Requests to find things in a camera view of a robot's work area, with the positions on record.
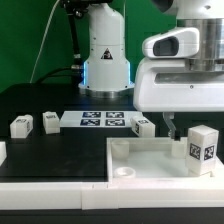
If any white front fence bar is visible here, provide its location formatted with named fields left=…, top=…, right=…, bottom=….
left=0, top=178, right=224, bottom=210

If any marker tag sheet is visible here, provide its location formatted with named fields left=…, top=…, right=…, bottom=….
left=60, top=111, right=142, bottom=128

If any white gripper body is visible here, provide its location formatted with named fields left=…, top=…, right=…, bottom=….
left=133, top=58, right=224, bottom=112

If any black cable bundle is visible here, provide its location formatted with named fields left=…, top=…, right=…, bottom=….
left=34, top=0, right=91, bottom=84

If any white square tabletop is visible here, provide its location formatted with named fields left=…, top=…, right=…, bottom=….
left=107, top=137, right=224, bottom=184

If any white left fence stub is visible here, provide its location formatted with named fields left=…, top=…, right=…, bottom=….
left=0, top=142, right=7, bottom=166

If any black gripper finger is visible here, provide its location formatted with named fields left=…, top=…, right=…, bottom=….
left=163, top=112, right=181, bottom=140

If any white thin cable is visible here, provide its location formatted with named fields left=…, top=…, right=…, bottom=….
left=29, top=0, right=61, bottom=84

